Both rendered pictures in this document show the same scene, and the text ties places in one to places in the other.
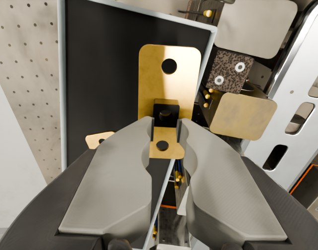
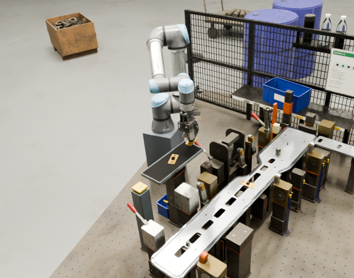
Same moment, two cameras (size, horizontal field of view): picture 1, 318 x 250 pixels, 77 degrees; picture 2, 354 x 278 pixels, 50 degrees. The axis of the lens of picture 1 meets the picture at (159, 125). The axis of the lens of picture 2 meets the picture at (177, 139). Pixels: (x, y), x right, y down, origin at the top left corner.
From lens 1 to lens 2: 205 cm
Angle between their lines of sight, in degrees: 82
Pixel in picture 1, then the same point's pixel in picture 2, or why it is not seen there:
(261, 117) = (212, 178)
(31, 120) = (106, 219)
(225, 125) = (202, 177)
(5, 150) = not seen: outside the picture
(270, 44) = (217, 166)
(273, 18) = (219, 163)
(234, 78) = (207, 165)
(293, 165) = (226, 218)
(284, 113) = (225, 198)
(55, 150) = (100, 237)
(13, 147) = not seen: outside the picture
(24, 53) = not seen: hidden behind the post
